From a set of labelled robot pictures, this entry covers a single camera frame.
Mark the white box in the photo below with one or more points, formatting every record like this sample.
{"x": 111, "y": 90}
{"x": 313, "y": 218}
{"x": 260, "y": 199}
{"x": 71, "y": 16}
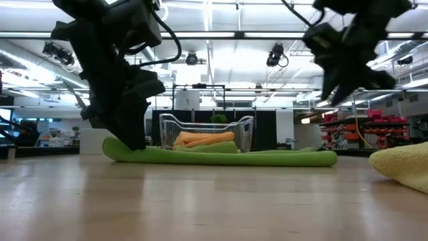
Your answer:
{"x": 187, "y": 100}

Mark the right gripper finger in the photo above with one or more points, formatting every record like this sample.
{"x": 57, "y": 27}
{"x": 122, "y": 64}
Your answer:
{"x": 381, "y": 80}
{"x": 336, "y": 88}

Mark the clear plastic bin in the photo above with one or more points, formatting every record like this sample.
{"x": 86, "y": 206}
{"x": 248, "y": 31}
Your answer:
{"x": 245, "y": 134}

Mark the shelving with orange bins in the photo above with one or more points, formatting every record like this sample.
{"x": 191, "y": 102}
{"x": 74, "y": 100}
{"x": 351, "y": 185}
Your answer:
{"x": 384, "y": 130}

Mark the small green bush plant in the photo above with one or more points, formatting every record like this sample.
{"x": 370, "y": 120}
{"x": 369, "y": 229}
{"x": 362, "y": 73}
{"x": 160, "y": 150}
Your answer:
{"x": 219, "y": 118}

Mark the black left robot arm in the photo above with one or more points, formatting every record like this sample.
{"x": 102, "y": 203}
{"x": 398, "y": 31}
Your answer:
{"x": 87, "y": 8}

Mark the person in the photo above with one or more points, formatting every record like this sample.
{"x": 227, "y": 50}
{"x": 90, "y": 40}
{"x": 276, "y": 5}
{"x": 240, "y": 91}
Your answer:
{"x": 28, "y": 134}

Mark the black ceiling camera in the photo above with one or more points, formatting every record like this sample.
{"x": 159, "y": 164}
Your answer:
{"x": 58, "y": 53}
{"x": 275, "y": 55}
{"x": 192, "y": 59}

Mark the orange microfiber towel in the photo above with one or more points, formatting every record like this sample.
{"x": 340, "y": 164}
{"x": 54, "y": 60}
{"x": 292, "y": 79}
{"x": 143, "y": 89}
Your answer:
{"x": 204, "y": 138}

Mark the black ceiling device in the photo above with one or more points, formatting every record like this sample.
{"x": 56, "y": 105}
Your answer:
{"x": 405, "y": 60}

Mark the black metal stand frame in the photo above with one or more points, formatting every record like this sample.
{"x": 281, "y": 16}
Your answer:
{"x": 199, "y": 85}

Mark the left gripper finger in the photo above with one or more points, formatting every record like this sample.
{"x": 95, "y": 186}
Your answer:
{"x": 130, "y": 130}
{"x": 95, "y": 115}

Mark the artificial plant in white pot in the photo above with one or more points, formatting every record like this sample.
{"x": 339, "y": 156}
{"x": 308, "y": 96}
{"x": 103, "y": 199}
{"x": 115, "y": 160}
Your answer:
{"x": 95, "y": 142}

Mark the computer monitor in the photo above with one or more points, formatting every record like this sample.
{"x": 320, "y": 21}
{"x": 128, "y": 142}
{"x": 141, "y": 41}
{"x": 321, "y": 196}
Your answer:
{"x": 5, "y": 114}

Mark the black aluminium table frame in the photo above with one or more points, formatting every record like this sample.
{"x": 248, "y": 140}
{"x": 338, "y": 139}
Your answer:
{"x": 40, "y": 151}

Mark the yellow microfiber towel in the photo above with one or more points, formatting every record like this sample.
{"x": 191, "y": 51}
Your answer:
{"x": 404, "y": 164}

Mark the dark green microfiber towel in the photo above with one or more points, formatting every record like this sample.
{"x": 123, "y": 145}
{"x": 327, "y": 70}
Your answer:
{"x": 234, "y": 159}

